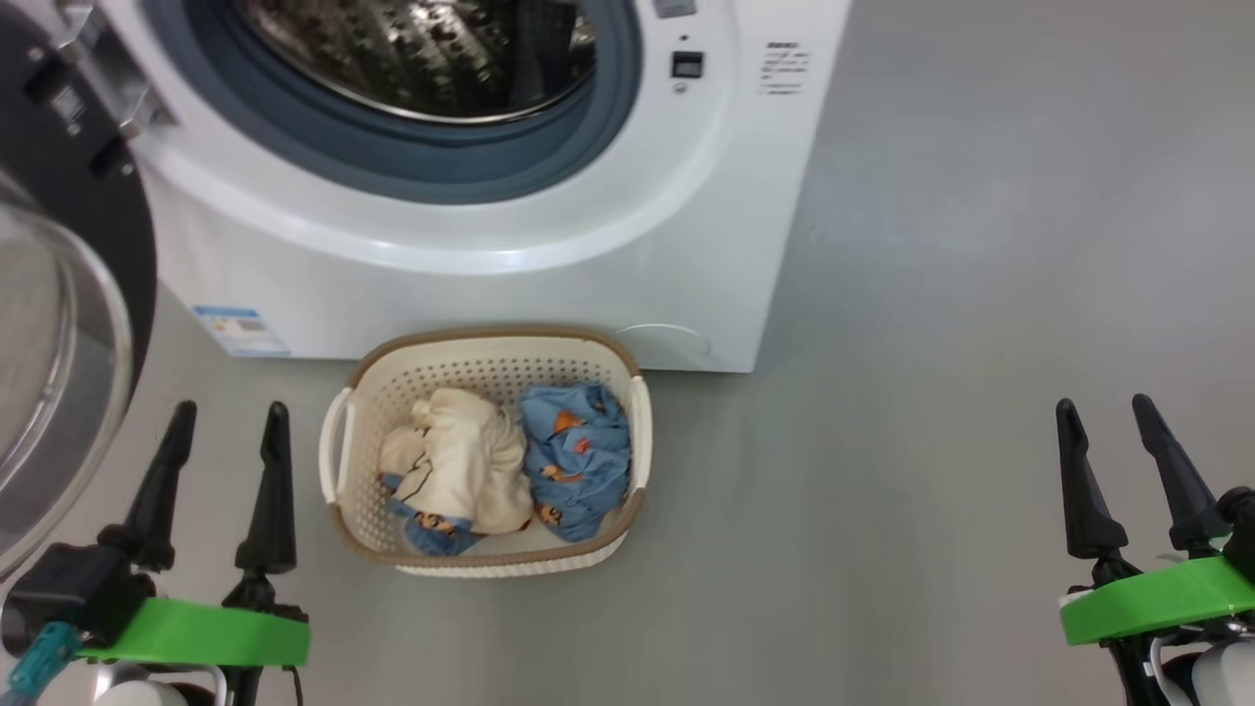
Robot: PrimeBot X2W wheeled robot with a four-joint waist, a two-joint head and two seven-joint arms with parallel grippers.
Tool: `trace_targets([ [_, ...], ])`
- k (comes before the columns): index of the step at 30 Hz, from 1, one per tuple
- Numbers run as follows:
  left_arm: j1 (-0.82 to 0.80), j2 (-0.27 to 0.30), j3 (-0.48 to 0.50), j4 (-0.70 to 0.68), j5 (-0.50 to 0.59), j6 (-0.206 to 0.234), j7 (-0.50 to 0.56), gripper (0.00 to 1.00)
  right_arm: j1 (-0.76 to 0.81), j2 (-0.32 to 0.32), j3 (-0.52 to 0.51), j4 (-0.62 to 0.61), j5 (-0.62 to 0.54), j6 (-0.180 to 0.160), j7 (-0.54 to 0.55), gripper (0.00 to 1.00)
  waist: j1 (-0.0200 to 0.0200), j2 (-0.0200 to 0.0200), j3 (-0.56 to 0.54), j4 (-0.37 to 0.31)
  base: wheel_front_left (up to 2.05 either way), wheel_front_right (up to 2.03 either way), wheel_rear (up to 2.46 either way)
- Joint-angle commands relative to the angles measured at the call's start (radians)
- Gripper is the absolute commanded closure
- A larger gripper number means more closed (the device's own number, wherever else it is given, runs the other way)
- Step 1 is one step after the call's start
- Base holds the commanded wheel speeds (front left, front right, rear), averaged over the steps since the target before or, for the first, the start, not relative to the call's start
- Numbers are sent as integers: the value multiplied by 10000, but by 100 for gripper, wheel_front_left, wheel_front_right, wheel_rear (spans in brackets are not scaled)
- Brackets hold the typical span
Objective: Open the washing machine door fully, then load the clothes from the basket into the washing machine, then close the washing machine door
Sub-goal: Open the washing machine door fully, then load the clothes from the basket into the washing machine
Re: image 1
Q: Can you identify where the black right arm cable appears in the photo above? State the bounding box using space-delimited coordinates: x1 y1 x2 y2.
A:
1106 637 1192 706

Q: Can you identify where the blue cartoon print garment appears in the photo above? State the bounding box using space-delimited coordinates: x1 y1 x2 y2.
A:
517 381 632 544

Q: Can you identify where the cream cartoon print garment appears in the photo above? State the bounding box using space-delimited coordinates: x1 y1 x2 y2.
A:
376 387 536 557

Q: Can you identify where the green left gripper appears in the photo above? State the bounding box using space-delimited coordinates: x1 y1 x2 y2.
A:
76 400 312 672

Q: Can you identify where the cream perforated laundry basket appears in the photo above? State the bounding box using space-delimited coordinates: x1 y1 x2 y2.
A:
319 326 654 579

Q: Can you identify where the blue energy label sticker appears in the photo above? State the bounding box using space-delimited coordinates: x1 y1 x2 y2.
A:
192 304 293 359

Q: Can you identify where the white front-load washing machine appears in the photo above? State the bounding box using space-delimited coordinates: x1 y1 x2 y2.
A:
93 0 854 375

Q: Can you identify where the teal left camera cable plug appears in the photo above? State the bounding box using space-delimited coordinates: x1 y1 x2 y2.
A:
4 621 81 705

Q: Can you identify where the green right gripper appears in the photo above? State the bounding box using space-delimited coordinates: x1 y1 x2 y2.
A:
1055 394 1255 648

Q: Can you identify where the round white filter cover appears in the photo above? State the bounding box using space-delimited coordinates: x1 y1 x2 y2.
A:
616 323 713 371

